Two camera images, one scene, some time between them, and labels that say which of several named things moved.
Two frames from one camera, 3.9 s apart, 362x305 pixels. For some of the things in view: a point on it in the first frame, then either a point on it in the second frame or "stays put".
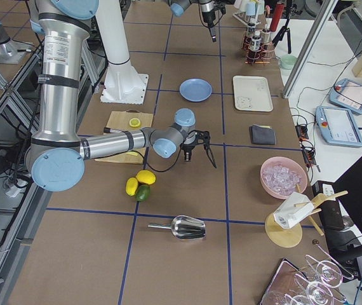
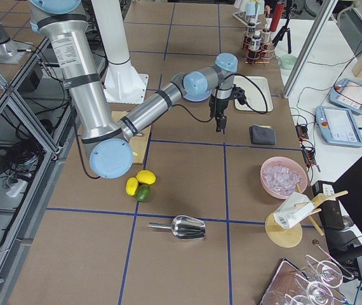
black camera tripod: x=281 y=34 stays put
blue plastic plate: x=195 y=89 stays put
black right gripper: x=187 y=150 -> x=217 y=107
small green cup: x=287 y=61 stays put
